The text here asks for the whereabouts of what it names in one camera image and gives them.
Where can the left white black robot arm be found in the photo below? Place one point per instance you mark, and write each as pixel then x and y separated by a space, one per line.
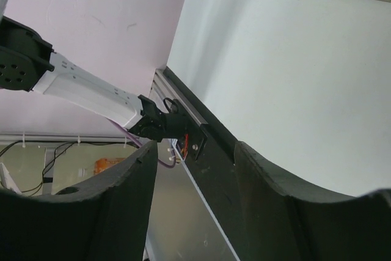
pixel 105 54

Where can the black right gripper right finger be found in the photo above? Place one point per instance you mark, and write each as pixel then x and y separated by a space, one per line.
pixel 289 218

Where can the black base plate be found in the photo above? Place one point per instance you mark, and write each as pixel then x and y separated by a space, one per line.
pixel 211 164

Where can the aluminium front rail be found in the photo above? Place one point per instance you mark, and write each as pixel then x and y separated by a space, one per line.
pixel 163 87

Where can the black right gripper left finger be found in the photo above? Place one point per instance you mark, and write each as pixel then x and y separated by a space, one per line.
pixel 102 218

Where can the orange background object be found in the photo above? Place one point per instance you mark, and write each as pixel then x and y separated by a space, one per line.
pixel 105 163

